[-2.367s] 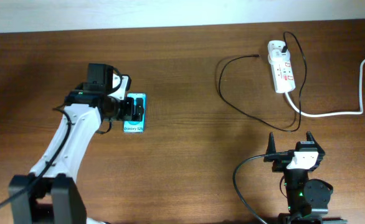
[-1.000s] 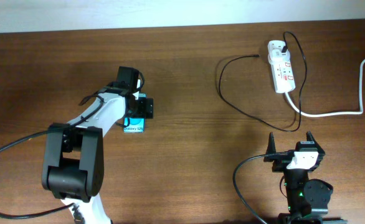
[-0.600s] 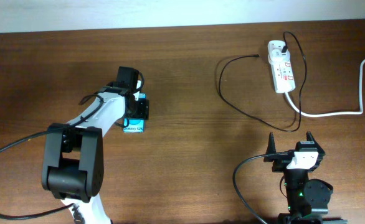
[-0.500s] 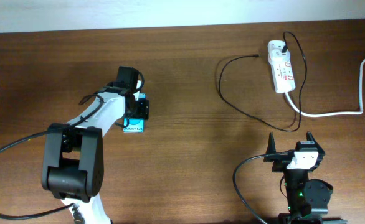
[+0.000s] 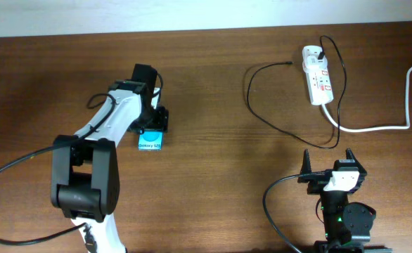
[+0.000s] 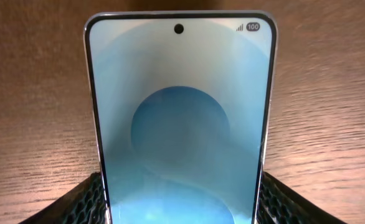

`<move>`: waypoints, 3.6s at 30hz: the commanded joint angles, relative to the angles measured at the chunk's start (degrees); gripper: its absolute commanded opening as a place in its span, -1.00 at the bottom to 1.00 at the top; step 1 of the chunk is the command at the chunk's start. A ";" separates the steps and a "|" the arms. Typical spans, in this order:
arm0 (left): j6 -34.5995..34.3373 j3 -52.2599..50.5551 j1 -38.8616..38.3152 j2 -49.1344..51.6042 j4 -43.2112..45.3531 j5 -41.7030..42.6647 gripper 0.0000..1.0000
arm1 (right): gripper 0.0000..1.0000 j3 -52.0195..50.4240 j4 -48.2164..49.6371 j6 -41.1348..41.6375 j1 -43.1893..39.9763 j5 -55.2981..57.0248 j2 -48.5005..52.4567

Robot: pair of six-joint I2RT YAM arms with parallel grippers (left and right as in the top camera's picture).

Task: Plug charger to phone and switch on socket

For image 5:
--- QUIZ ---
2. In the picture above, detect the white USB charger adapter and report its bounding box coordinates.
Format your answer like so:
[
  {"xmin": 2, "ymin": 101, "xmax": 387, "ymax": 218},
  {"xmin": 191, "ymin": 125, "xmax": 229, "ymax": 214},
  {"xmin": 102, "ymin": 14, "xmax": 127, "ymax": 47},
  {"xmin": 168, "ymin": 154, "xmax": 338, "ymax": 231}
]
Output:
[{"xmin": 302, "ymin": 45, "xmax": 328, "ymax": 73}]

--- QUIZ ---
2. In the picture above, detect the white power strip cord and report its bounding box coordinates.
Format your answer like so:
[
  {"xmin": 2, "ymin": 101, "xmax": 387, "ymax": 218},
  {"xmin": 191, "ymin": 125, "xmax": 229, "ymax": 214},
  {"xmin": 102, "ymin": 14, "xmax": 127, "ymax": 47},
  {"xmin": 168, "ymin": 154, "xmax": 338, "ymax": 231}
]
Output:
[{"xmin": 320, "ymin": 61, "xmax": 412, "ymax": 134}]

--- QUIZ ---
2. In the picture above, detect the thin black charging cable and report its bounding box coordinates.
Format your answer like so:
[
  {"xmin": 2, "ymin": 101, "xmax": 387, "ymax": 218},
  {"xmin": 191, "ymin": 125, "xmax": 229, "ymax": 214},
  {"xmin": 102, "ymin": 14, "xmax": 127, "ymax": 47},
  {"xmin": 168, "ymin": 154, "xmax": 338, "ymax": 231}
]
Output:
[{"xmin": 246, "ymin": 34, "xmax": 347, "ymax": 150}]

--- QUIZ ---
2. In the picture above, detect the white power strip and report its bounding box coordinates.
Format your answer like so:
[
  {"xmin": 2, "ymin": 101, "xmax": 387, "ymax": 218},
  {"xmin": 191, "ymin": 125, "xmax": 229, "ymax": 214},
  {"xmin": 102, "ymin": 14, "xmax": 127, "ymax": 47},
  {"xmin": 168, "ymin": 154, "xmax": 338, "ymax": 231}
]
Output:
[{"xmin": 305, "ymin": 67, "xmax": 333, "ymax": 105}]

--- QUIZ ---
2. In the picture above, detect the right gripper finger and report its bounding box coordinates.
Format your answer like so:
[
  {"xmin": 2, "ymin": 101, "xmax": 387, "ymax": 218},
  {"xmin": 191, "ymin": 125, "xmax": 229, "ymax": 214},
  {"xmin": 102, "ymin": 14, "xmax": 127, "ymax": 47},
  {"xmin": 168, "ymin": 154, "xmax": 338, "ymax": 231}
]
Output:
[
  {"xmin": 345, "ymin": 148, "xmax": 361, "ymax": 171},
  {"xmin": 297, "ymin": 149, "xmax": 315, "ymax": 183}
]

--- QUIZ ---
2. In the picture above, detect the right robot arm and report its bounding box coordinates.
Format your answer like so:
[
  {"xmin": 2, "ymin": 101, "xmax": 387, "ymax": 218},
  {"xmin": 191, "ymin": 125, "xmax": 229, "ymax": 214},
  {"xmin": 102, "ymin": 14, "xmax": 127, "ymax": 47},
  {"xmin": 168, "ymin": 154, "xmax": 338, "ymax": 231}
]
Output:
[{"xmin": 297, "ymin": 148, "xmax": 393, "ymax": 253}]

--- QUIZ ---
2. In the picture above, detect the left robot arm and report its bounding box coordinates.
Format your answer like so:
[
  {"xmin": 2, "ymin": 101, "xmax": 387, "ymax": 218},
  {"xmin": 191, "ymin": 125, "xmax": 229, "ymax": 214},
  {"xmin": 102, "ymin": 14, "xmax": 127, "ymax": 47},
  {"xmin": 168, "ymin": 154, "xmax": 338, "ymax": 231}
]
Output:
[{"xmin": 51, "ymin": 64, "xmax": 169, "ymax": 252}]

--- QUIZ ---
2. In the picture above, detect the blue Galaxy S25 smartphone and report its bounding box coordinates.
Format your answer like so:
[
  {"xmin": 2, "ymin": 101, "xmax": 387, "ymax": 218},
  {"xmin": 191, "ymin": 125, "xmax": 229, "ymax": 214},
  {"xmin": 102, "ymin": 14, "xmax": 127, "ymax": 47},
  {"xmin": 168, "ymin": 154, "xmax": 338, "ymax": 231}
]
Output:
[{"xmin": 138, "ymin": 131, "xmax": 164, "ymax": 151}]

